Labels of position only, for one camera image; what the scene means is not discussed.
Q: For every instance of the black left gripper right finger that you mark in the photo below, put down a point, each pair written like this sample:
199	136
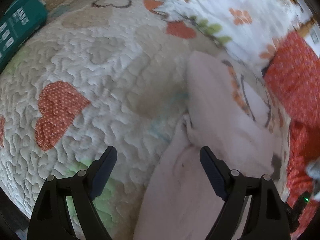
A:
253	201

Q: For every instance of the pale pink knit sweater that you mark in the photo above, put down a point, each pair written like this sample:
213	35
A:
241	121

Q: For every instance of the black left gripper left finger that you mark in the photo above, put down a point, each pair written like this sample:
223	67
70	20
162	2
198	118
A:
50	218

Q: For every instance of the teal cardboard box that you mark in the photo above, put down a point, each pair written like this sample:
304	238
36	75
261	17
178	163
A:
20	21

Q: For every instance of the red floral blanket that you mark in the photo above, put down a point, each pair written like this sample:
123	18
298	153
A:
293	77

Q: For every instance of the grey crumpled clothes pile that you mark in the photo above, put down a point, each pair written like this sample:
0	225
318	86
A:
313	171

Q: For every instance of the white floral pillow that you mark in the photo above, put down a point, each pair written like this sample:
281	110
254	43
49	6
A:
250	30

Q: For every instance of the heart patterned quilt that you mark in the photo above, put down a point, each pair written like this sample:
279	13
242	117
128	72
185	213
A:
99	73

